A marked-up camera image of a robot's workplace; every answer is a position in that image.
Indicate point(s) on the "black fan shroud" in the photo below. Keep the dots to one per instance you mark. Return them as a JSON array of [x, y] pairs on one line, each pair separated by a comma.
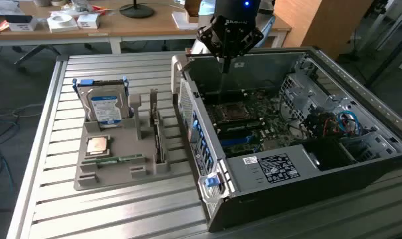
[[326, 154]]

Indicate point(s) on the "white paper stack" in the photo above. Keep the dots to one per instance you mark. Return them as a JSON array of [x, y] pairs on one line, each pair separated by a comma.
[[182, 21]]

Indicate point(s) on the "black round lamp base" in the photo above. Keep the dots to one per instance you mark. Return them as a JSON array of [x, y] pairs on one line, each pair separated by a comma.
[[135, 12]]

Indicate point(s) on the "metal CPU socket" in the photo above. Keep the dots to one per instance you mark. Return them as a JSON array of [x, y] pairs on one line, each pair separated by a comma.
[[234, 110]]

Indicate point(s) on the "green RAM stick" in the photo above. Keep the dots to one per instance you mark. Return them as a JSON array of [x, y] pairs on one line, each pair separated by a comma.
[[127, 157]]

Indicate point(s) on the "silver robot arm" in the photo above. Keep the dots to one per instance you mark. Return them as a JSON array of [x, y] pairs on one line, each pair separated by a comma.
[[207, 7]]

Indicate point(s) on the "black device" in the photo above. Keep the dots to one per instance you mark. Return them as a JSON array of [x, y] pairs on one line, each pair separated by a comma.
[[17, 18]]

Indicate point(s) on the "copper-topped CPU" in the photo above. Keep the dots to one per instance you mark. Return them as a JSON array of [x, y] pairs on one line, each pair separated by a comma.
[[96, 145]]

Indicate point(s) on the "orange packet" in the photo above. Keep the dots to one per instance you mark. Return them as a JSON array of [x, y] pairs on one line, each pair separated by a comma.
[[100, 8]]

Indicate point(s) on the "graphics card with metal bracket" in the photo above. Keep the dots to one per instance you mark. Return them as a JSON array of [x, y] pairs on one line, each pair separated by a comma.
[[158, 139]]

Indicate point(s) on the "white tape roll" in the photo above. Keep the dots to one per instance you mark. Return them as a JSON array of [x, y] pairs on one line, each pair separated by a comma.
[[62, 18]]

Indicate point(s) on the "black open PC case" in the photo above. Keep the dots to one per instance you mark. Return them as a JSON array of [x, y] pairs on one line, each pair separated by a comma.
[[287, 199]]

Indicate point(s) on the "small white cardboard box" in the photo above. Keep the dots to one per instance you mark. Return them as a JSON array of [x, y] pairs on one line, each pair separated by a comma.
[[87, 21]]

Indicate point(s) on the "blue expansion slot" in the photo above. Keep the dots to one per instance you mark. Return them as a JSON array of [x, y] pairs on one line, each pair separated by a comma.
[[235, 142]]

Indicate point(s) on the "grey disk bay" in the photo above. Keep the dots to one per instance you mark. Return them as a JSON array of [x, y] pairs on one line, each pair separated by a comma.
[[370, 147]]

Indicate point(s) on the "hard disk in blue caddy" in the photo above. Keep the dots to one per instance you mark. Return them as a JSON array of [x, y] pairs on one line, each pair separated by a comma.
[[102, 107]]

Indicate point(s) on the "black partition post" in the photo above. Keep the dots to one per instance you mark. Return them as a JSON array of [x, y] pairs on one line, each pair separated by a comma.
[[392, 57]]

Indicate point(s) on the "wooden desk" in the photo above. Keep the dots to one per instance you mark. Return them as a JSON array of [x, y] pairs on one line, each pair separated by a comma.
[[138, 25]]

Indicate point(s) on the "wooden cabinet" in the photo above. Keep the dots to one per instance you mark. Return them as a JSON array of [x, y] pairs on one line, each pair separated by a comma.
[[319, 25]]

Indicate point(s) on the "green motherboard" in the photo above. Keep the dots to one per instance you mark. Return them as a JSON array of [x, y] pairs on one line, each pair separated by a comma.
[[270, 117]]

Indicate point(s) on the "beige tape roll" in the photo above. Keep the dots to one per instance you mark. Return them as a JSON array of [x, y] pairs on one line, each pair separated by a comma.
[[58, 2]]

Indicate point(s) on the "beige parts rack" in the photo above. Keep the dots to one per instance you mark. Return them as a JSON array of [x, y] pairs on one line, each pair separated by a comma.
[[127, 147]]

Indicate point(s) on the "red book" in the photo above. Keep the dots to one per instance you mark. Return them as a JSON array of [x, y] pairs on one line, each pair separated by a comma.
[[1, 26]]

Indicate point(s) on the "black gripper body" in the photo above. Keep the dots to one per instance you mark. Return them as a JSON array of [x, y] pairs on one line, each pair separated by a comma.
[[235, 12]]

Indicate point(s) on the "grey power supply unit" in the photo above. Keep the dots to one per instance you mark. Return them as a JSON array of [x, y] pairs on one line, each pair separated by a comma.
[[241, 171]]

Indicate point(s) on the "flat white box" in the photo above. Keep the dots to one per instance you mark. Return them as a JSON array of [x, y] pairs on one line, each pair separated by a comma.
[[63, 28]]

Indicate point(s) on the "clear plastic bags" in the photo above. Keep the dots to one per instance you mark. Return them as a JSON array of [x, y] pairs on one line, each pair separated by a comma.
[[4, 6]]

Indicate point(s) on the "perforated metal drive cage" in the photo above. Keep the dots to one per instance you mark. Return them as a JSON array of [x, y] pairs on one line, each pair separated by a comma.
[[303, 99]]

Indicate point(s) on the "blue case latch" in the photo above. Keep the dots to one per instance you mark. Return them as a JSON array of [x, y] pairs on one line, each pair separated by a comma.
[[211, 181]]

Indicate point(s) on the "installed labelled RAM stick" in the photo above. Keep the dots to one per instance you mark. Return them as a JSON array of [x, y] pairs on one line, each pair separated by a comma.
[[237, 128]]

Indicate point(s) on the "white labelled box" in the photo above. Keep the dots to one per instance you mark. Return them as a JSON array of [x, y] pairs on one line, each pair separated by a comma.
[[23, 27]]

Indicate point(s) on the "grey cup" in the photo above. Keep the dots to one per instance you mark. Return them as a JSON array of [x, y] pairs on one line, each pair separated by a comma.
[[42, 2]]

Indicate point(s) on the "black stand leg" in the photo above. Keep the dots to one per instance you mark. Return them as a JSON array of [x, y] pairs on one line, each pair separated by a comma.
[[37, 51]]

